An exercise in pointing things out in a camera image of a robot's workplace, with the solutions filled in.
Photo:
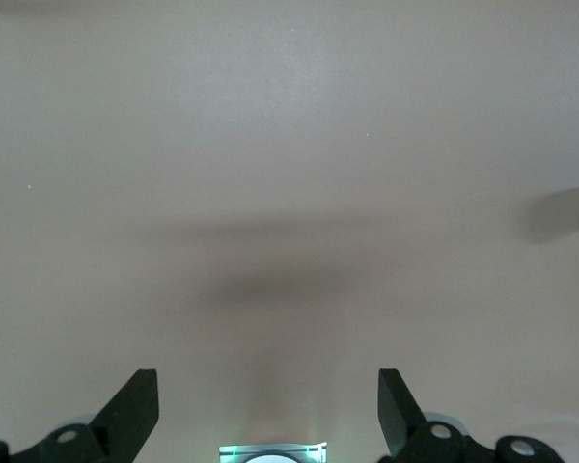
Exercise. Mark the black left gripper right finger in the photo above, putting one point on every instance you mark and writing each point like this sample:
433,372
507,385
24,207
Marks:
403,429

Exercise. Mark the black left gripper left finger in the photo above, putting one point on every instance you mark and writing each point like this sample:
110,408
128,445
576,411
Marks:
125,419

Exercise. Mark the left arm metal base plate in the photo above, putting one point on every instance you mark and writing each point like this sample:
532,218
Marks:
231,453

